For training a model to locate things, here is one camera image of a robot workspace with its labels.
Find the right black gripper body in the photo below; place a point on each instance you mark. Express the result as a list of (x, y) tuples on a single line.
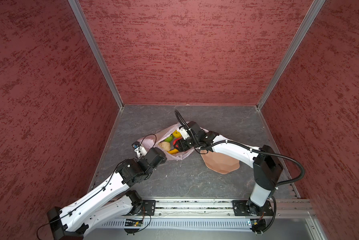
[(187, 144)]

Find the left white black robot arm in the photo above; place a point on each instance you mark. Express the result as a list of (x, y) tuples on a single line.
[(112, 198)]

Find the right aluminium corner post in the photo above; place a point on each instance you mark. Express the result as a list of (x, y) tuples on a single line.
[(305, 25)]

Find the pink scalloped bowl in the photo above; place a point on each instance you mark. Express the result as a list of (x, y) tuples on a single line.
[(220, 163)]

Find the left aluminium corner post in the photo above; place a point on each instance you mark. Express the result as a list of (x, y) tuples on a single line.
[(81, 19)]

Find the beige fake fruit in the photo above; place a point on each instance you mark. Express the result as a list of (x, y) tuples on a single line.
[(165, 146)]

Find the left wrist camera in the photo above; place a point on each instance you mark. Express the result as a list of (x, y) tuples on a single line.
[(139, 150)]

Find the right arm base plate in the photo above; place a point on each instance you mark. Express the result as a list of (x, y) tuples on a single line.
[(247, 208)]

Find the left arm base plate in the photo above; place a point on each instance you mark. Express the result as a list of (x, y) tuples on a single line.
[(147, 208)]

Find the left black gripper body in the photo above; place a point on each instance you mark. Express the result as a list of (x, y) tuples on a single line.
[(149, 172)]

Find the green fake fruit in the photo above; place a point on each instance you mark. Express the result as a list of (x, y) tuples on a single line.
[(169, 139)]

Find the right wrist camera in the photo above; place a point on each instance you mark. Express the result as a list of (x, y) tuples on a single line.
[(184, 132)]

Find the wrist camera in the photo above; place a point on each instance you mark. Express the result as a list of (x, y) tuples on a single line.
[(184, 132), (139, 150)]

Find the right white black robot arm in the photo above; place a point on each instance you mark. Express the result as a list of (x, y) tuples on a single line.
[(219, 152)]

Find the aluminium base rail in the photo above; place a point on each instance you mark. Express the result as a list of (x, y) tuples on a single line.
[(200, 208)]

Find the aluminium corner post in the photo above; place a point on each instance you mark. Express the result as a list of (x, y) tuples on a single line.
[(305, 25), (81, 19)]

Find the yellow fake lemon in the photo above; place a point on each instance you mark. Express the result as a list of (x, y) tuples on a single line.
[(176, 134)]

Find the yellow fake banana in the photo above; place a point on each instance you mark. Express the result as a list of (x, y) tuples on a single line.
[(173, 152)]

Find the pink plastic bag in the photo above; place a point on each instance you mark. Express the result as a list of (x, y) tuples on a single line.
[(152, 141)]

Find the red fake strawberry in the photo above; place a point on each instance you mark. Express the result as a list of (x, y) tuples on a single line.
[(175, 141)]

